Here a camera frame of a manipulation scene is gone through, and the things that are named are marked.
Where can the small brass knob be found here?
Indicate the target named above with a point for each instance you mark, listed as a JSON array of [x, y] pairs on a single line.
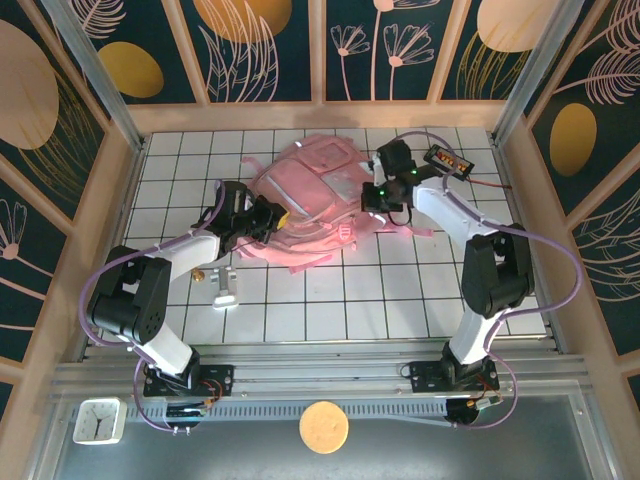
[[199, 275]]

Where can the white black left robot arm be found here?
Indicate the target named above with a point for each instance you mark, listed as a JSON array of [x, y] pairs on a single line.
[[190, 252]]

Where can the wide wall panel cream disc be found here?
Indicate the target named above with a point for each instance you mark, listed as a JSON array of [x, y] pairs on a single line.
[[30, 75]]

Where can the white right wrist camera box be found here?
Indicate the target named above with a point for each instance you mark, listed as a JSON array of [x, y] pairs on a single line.
[[378, 164]]

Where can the white square alarm clock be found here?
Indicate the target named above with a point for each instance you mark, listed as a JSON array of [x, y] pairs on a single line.
[[99, 421]]

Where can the round yellow sponge disc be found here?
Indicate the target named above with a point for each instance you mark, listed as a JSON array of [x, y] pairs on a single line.
[[324, 427]]

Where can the narrow wall panel cream disc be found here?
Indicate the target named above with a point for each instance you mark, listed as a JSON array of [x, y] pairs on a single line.
[[465, 30]]

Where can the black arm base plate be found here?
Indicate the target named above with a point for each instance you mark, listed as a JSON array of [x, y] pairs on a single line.
[[222, 380], [422, 377]]

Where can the wall panel yellow oval fern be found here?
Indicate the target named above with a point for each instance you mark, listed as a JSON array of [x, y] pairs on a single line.
[[600, 60]]

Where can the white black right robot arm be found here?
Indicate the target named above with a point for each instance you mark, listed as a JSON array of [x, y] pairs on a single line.
[[450, 205]]

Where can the silver metal clamp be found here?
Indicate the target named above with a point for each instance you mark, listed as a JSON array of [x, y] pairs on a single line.
[[225, 287]]

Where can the black battery charger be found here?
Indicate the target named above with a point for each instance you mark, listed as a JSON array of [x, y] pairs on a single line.
[[452, 161]]

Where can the aluminium frame post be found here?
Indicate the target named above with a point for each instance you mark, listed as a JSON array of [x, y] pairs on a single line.
[[97, 75], [536, 75]]

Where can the pink school backpack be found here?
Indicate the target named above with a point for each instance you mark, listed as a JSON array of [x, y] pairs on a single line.
[[300, 180]]

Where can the aluminium mounting rail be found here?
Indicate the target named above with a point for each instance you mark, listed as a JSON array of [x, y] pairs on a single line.
[[320, 372]]

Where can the grey metal plate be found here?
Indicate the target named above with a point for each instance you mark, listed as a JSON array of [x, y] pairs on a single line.
[[450, 455]]

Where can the wall panel single pink flower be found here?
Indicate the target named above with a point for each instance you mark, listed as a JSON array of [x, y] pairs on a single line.
[[30, 280]]

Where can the wall panel three pink flowers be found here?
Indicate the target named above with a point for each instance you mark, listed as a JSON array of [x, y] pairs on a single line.
[[360, 75]]

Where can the wall panel pink feather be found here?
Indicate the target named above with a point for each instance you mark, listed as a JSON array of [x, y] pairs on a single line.
[[610, 280]]

